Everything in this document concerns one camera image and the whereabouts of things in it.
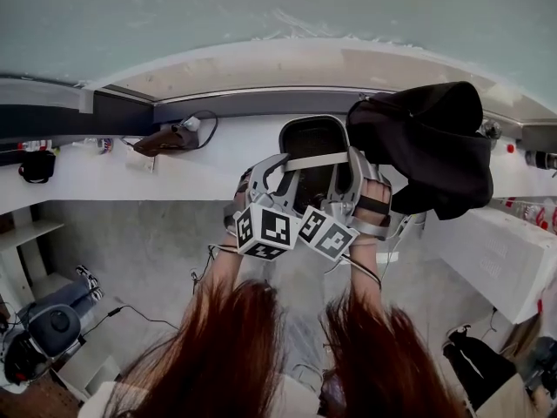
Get white cabinet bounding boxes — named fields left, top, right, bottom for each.
left=437, top=206, right=557, bottom=325

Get person's right hand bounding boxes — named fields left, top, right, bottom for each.
left=356, top=180, right=393, bottom=226

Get small clear plastic bag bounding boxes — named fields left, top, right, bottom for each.
left=124, top=150, right=157, bottom=173

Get black wrist band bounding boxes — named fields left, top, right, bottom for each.
left=347, top=254, right=383, bottom=291

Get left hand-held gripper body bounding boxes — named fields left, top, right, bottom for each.
left=233, top=187, right=302, bottom=261

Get black floor cable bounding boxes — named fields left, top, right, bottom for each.
left=82, top=305, right=179, bottom=333

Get clear bag of bottles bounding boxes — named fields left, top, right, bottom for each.
left=491, top=196, right=557, bottom=234

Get brown handbag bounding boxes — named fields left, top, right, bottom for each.
left=121, top=110, right=218, bottom=157

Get person's left hand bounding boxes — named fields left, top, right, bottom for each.
left=235, top=168, right=253, bottom=199

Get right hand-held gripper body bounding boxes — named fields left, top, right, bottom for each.
left=298, top=200, right=389, bottom=261

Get white basket with handle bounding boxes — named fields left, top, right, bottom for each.
left=278, top=114, right=352, bottom=219

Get person's light trousers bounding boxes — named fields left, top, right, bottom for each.
left=269, top=259, right=340, bottom=408

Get person's right forearm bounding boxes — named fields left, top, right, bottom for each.
left=347, top=237, right=384, bottom=317

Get black backpack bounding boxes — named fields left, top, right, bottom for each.
left=346, top=80, right=495, bottom=221

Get clear bottle red cap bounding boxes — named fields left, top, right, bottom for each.
left=17, top=139, right=53, bottom=152

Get person's left forearm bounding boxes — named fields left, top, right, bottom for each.
left=195, top=248, right=243, bottom=304

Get black flask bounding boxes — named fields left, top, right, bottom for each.
left=524, top=150, right=557, bottom=172

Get grey padded chair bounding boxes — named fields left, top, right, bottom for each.
left=28, top=303, right=83, bottom=359

